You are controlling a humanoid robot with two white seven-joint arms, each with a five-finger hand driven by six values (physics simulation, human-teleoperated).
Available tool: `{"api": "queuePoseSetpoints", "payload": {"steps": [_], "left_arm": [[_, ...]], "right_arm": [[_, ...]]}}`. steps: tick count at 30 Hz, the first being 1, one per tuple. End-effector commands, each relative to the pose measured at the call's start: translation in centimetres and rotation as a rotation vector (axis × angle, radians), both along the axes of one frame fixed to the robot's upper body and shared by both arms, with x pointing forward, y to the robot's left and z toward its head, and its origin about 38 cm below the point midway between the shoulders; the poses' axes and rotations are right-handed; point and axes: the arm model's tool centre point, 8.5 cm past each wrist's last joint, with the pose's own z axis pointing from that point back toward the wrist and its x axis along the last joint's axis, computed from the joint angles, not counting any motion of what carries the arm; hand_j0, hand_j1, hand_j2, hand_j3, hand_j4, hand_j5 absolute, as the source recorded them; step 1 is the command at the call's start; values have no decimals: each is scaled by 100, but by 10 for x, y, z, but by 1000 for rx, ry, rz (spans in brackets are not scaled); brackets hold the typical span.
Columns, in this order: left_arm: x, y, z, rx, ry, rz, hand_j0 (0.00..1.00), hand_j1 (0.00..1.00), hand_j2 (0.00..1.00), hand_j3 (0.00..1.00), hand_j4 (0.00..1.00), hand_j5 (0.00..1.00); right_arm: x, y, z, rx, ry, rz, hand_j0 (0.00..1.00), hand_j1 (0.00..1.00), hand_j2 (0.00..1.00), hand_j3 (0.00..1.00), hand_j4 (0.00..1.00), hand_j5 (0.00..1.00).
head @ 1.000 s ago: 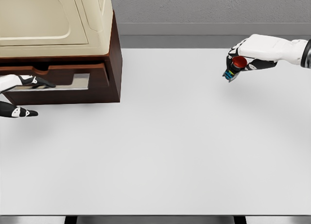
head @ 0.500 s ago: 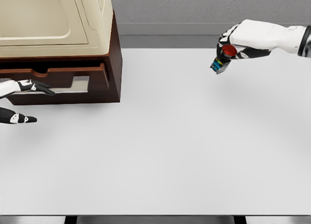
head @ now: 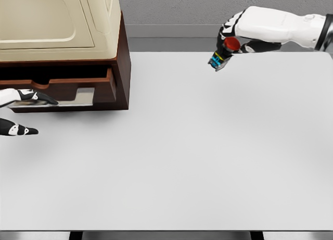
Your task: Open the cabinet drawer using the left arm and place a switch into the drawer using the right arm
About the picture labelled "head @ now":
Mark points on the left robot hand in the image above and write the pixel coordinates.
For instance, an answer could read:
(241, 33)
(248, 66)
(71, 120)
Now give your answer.
(24, 94)

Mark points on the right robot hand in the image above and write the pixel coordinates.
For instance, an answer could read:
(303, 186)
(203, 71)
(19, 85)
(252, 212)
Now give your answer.
(260, 22)

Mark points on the red button switch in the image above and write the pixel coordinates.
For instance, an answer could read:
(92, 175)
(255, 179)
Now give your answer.
(220, 58)

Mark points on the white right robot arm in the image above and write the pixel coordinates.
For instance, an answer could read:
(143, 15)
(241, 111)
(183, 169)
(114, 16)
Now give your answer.
(309, 29)

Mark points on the brown cabinet with beige top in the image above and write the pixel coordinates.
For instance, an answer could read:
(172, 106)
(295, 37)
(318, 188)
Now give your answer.
(65, 21)

